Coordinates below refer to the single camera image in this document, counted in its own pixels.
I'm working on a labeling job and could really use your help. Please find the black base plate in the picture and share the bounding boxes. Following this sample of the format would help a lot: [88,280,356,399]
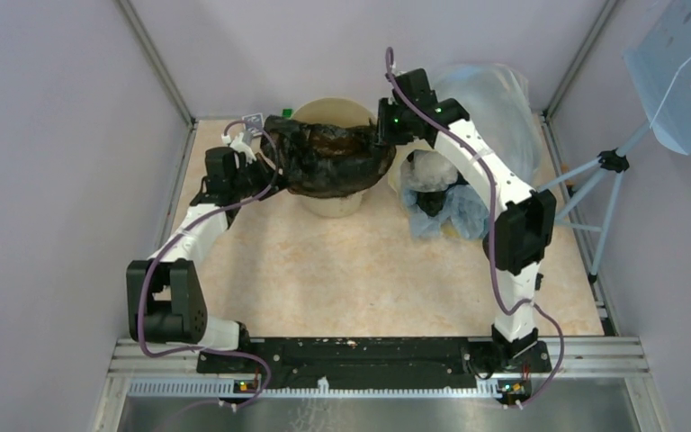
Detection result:
[196,337,552,390]

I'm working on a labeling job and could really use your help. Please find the black trash bag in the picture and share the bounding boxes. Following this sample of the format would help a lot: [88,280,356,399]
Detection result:
[261,115,396,199]
[416,191,447,218]

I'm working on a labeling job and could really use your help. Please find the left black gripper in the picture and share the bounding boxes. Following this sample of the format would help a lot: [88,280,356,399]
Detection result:
[229,152,292,201]

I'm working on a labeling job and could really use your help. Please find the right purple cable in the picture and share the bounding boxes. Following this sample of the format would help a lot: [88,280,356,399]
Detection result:
[383,47,566,410]

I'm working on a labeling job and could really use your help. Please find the beige round trash bin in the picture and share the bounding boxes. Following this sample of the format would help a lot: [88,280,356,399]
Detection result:
[292,97,376,218]

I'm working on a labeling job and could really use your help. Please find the blue plastic bag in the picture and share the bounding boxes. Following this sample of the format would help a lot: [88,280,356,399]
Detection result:
[400,184,489,240]

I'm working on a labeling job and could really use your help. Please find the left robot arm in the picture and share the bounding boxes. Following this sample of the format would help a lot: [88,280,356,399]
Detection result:
[125,147,283,372]

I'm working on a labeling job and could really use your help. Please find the blue perforated lamp panel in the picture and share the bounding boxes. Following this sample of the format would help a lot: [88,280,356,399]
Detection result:
[624,1,691,155]

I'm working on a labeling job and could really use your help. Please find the large translucent plastic bag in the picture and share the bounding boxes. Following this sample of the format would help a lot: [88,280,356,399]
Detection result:
[388,62,543,198]

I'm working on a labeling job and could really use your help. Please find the white clear plastic bag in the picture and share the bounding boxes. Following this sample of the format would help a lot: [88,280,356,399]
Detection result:
[400,150,459,193]

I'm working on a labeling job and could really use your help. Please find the white toothed cable rail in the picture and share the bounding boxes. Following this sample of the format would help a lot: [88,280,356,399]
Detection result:
[128,377,501,400]

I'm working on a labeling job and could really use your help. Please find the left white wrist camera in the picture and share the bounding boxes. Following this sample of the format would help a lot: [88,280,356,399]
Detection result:
[221,131,257,165]

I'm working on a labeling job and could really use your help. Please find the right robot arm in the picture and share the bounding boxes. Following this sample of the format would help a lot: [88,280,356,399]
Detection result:
[378,52,556,371]

